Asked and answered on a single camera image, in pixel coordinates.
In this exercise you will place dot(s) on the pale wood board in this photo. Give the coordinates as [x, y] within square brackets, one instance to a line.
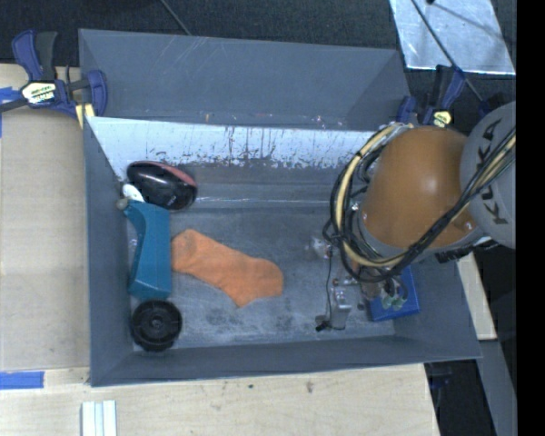
[41, 243]

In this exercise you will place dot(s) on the orange cloth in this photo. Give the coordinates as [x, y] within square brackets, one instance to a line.
[229, 268]

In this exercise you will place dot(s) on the grey metal bin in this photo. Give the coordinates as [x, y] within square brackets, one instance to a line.
[254, 84]

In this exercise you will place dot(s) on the blue box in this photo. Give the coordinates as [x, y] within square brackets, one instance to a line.
[406, 304]

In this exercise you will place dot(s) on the black ribbed wheel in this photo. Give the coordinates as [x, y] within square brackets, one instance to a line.
[156, 325]

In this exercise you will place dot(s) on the teal spray bottle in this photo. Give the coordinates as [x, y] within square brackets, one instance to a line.
[152, 252]

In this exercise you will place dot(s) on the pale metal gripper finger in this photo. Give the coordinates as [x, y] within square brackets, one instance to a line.
[320, 247]
[341, 312]

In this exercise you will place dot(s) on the small white object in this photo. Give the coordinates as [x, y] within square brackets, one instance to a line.
[132, 192]

